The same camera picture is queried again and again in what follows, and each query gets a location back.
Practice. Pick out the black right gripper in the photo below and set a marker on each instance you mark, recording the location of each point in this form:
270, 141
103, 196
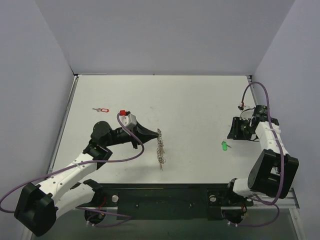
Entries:
233, 128

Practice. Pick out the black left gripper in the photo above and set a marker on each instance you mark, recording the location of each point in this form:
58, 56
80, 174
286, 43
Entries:
135, 136

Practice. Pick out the key with green tag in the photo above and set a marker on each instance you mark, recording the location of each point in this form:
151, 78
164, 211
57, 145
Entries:
225, 146

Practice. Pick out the silver metal keyring disc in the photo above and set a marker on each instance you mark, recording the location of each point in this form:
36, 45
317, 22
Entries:
160, 150

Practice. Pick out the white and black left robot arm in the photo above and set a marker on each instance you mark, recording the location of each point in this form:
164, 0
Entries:
40, 205

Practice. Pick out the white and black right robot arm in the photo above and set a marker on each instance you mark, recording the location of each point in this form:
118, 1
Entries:
274, 171

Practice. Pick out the key with red tag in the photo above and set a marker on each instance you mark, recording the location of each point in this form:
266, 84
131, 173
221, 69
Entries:
102, 110

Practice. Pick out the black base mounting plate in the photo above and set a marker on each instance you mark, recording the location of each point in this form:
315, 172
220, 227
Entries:
172, 201

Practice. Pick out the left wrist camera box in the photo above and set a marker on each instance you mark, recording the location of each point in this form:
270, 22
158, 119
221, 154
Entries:
127, 120

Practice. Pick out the aluminium frame rail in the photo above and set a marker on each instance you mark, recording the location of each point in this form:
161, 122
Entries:
289, 202

